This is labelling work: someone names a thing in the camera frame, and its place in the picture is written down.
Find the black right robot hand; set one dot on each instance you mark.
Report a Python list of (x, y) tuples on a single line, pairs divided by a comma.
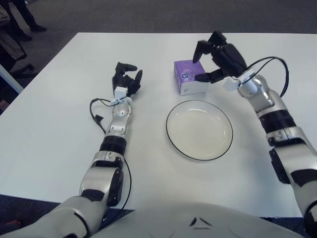
[(230, 57)]

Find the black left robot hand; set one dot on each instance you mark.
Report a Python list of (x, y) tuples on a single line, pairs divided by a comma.
[(119, 80)]

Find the purple tissue paper pack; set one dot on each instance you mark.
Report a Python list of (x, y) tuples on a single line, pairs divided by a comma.
[(185, 72)]

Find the white plate with black rim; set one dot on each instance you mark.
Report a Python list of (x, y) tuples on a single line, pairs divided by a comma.
[(198, 131)]

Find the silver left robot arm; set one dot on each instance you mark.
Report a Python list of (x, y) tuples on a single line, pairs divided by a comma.
[(119, 121)]

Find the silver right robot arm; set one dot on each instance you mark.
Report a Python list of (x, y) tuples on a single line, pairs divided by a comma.
[(270, 101)]

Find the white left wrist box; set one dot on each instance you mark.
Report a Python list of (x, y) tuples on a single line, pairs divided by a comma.
[(121, 92)]

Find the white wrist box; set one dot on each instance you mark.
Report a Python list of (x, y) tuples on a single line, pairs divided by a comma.
[(229, 83), (121, 92)]

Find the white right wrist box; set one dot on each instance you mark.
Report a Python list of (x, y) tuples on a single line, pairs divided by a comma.
[(229, 83)]

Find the black office chair base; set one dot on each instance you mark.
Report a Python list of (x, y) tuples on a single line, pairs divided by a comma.
[(24, 68)]

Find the white desk edge panel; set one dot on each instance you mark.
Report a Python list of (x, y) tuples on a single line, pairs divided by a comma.
[(8, 79)]

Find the person legs in dark trousers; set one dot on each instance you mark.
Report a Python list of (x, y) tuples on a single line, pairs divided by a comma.
[(27, 15)]

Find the dark hanging jacket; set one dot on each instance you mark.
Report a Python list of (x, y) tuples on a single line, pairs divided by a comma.
[(10, 42)]

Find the grey robot torso shell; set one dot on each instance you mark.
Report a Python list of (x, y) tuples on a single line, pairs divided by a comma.
[(185, 223)]

